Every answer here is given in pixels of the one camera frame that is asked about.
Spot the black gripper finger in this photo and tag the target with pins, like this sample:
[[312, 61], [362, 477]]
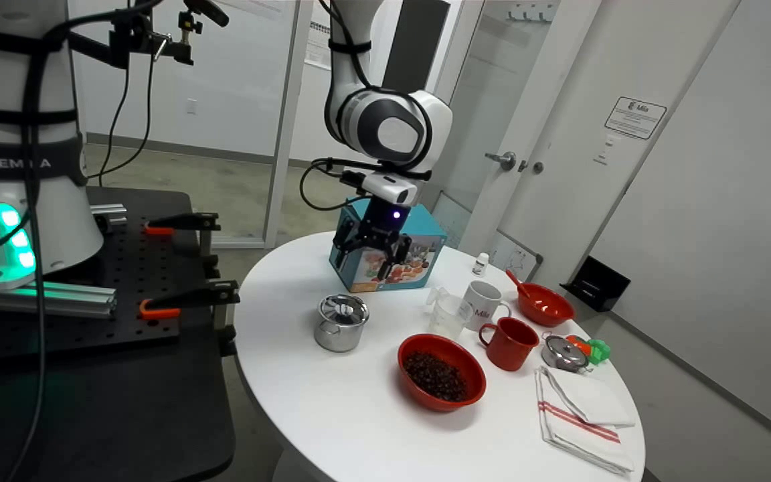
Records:
[[395, 256], [344, 243]]

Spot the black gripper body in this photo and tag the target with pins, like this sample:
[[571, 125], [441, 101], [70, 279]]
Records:
[[378, 223]]

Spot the silver pot lid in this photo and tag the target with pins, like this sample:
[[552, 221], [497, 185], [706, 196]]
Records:
[[344, 309]]

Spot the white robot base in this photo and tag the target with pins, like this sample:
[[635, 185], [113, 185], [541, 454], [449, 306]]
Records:
[[44, 208]]

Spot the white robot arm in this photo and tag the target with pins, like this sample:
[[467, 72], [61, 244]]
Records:
[[401, 132]]

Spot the silver pot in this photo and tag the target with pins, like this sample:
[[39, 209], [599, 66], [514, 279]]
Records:
[[339, 338]]

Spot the teal cardboard box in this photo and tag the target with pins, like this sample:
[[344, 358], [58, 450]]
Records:
[[359, 267]]

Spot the small white bottle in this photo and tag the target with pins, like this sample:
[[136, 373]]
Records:
[[480, 263]]

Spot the white mug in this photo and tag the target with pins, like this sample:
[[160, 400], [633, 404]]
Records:
[[480, 305]]

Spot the red bowl of coffee beans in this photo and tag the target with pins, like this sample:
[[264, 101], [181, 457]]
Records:
[[441, 373]]

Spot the red mug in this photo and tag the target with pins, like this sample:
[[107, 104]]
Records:
[[506, 342]]

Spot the black orange clamp lower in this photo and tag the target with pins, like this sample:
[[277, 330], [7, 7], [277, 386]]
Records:
[[170, 306]]

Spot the black orange clamp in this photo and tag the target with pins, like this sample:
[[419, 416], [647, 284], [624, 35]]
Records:
[[170, 227], [170, 306]]

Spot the black orange clamp upper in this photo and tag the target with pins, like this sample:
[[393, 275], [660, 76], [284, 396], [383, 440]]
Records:
[[170, 227]]

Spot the red bowl with spoon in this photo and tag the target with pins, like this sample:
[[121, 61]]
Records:
[[541, 305]]

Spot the small metal strainer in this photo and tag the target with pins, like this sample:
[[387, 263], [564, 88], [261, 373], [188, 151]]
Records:
[[561, 355]]

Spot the black floor box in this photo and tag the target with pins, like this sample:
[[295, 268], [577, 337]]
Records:
[[599, 284]]

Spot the green orange small item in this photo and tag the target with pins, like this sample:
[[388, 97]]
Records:
[[592, 350]]

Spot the white red-striped cloth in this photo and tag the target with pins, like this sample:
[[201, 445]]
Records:
[[585, 416]]

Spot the black perforated mounting table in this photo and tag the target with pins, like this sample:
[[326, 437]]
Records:
[[119, 400]]

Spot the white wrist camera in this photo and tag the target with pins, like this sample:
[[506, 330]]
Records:
[[388, 189]]

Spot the silver door handle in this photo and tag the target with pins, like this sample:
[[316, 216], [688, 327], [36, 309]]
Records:
[[506, 163]]

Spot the white wall sign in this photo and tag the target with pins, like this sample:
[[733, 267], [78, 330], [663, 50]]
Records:
[[635, 118]]

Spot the black camera on stand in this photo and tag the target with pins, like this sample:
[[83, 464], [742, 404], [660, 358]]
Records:
[[142, 30]]

